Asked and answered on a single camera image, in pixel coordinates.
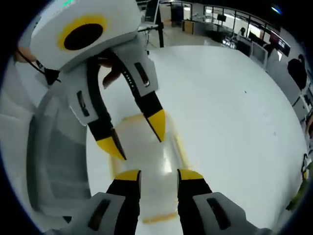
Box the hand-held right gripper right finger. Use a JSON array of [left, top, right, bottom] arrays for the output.
[[177, 168, 248, 235]]

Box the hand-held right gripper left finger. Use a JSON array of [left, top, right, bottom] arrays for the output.
[[87, 168, 142, 235]]

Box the person's left hand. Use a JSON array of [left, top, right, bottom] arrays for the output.
[[99, 58, 123, 89]]

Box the grey mesh office chair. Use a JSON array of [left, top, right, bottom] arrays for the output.
[[25, 95, 91, 219]]

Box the black tripod stand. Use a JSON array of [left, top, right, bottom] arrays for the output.
[[137, 0, 165, 48]]

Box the wooden cabinet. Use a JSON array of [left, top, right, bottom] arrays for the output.
[[181, 20, 196, 34]]

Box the person's white shirt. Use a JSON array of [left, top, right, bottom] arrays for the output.
[[0, 58, 52, 211]]

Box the monitor with red screen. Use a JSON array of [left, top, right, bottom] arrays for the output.
[[269, 31, 292, 56]]

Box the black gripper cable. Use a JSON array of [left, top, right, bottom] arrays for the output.
[[17, 47, 61, 86]]

